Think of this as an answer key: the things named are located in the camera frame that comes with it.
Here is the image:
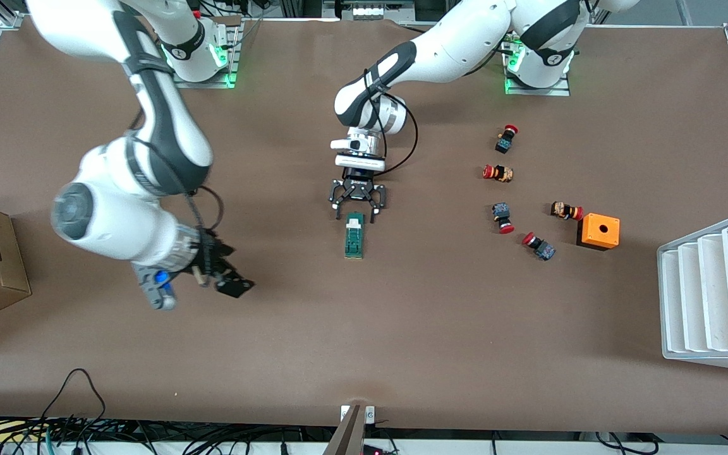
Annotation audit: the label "aluminium camera post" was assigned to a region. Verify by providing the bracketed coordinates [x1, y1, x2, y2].
[322, 404, 368, 455]

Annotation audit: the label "green terminal block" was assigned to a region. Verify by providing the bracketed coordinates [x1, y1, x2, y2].
[344, 213, 366, 260]

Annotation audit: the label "red mushroom button orange body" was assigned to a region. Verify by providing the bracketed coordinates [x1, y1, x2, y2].
[482, 164, 515, 185]
[550, 201, 585, 222]

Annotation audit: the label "orange button enclosure box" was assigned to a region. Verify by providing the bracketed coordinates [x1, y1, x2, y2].
[576, 213, 622, 252]

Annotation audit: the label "red mushroom button blue body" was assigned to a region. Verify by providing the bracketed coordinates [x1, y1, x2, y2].
[521, 231, 557, 262]
[494, 124, 519, 155]
[492, 202, 516, 235]

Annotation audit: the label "tangled black cables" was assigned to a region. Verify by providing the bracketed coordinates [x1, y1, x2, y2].
[0, 414, 341, 455]

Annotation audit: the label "white slotted tray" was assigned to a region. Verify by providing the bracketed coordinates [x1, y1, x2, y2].
[657, 210, 728, 375]

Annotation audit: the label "grey device with white light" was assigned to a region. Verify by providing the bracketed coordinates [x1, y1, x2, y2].
[322, 0, 416, 21]

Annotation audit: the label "black looped cable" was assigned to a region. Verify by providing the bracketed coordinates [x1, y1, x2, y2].
[40, 368, 107, 438]

